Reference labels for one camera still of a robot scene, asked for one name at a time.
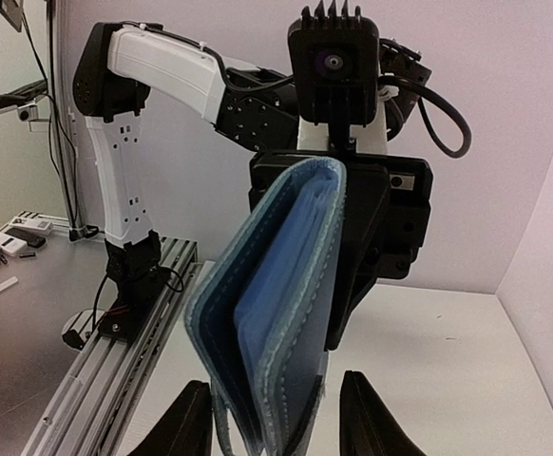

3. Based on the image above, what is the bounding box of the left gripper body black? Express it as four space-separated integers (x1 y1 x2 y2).
249 151 433 280

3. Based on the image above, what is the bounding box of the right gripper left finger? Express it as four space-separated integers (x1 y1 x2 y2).
133 380 213 456

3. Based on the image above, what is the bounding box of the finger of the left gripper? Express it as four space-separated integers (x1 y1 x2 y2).
325 163 390 351

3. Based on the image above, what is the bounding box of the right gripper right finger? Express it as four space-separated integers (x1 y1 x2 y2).
340 370 426 456

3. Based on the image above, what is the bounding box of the blue leather card holder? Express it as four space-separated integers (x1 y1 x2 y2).
184 157 347 455

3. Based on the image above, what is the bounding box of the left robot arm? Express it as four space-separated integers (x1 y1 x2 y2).
72 14 433 349

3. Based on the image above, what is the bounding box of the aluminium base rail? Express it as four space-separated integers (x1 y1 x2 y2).
22 237 198 455

